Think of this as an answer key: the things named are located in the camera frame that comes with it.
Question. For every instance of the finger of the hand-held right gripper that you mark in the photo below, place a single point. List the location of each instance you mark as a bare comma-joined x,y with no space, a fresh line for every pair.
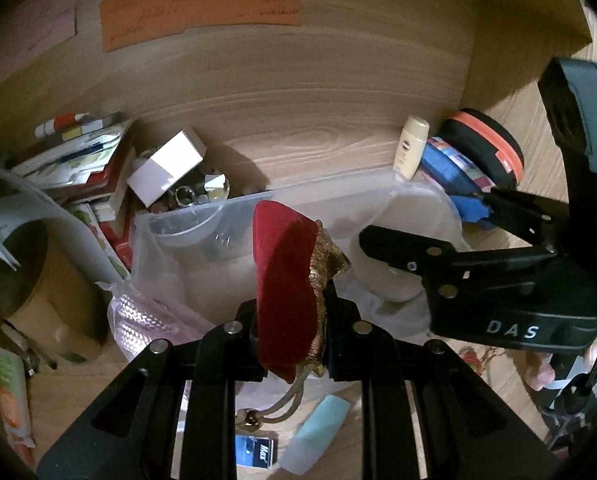
403,252
513,207

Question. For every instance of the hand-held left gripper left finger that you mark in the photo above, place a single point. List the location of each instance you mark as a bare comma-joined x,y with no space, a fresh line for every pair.
246,355

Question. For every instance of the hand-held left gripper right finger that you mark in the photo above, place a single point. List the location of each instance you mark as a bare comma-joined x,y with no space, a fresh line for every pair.
343,355

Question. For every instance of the red velvet pouch gold trim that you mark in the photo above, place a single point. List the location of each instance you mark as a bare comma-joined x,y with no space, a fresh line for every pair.
283,285

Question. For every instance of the clear plastic container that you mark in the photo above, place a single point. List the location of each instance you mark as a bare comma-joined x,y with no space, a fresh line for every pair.
238,260

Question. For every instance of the person's right hand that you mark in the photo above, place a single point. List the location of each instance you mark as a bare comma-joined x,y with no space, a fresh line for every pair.
543,372

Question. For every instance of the blue patchwork pouch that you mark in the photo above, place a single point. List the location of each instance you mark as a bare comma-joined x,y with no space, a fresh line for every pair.
466,205

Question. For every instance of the pale blue plastic case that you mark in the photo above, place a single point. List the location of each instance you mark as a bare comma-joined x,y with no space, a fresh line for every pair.
318,430

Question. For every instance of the black pouch with orange zip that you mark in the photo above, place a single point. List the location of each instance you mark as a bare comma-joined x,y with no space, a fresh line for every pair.
473,135

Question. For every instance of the small dark staples box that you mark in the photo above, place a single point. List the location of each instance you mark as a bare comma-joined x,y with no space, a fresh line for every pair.
256,452

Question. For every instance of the person's patterned clothing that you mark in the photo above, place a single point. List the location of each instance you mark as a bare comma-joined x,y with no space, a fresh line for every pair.
578,400

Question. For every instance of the cream lotion bottle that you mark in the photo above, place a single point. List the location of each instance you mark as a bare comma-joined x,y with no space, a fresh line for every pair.
411,147

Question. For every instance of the bagged white knitted item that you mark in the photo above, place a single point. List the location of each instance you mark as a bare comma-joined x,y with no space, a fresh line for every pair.
138,320

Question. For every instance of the small clear plastic cup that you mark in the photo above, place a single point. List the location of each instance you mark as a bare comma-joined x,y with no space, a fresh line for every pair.
188,230

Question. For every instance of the glass crystal ornament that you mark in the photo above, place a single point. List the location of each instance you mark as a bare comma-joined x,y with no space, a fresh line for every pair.
217,185

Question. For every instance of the cardboard tube can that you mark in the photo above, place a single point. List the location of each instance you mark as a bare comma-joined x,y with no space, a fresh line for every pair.
53,310

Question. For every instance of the small white box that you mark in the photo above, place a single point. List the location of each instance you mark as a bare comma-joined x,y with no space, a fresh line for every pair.
163,170

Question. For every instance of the wooden shelf board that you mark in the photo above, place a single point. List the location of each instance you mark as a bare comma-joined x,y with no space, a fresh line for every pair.
528,0

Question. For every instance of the stack of books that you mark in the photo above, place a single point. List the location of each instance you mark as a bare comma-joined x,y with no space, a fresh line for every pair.
98,180

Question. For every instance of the green orange printed tube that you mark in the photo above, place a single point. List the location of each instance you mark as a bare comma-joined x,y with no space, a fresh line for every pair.
13,400

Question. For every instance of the curled white paper sheet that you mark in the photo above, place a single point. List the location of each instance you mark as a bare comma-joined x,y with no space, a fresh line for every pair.
53,215

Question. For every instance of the red white marker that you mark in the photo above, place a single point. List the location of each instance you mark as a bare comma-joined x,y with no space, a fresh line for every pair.
63,122

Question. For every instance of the orange sticky note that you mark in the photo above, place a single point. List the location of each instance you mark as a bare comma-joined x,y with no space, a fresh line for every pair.
203,10

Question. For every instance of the pink sticky note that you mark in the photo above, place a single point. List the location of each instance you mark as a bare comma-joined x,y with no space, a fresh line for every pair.
33,25

